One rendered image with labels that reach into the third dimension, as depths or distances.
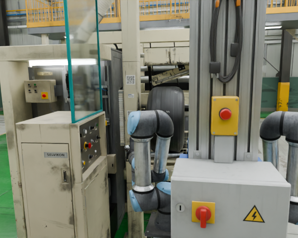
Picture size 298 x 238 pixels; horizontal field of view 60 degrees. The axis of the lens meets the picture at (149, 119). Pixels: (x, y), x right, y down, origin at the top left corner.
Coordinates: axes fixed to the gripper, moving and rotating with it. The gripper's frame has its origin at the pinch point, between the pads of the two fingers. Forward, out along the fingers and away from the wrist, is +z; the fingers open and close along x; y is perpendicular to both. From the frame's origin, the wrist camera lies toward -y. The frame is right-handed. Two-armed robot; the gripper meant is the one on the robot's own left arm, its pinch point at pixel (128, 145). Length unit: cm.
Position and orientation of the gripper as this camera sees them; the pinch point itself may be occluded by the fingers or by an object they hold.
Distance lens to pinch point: 179.0
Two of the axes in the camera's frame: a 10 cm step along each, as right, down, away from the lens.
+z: -2.6, -1.6, 9.5
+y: -1.2, 9.8, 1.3
